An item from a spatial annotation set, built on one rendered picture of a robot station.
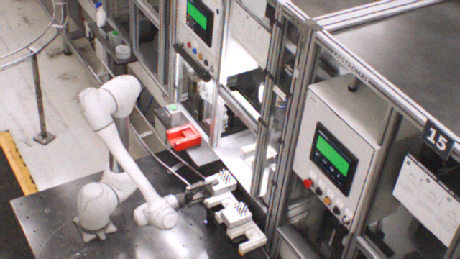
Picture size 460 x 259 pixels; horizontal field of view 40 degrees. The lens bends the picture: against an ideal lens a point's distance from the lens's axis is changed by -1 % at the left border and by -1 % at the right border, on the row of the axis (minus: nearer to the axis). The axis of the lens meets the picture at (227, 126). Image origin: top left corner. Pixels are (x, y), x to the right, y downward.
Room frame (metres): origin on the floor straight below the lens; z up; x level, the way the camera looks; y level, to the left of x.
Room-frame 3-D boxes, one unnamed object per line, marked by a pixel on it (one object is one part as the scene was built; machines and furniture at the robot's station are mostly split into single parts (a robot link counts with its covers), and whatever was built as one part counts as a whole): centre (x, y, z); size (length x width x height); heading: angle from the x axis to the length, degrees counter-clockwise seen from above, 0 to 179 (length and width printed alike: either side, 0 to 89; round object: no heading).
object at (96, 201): (2.21, 0.63, 0.85); 0.18 x 0.16 x 0.22; 149
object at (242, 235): (2.17, -0.09, 0.84); 0.36 x 0.14 x 0.10; 35
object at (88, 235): (2.18, 0.63, 0.71); 0.22 x 0.18 x 0.06; 35
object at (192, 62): (2.81, 0.23, 1.37); 0.36 x 0.04 x 0.04; 35
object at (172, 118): (2.82, 0.31, 0.97); 0.08 x 0.08 x 0.12; 35
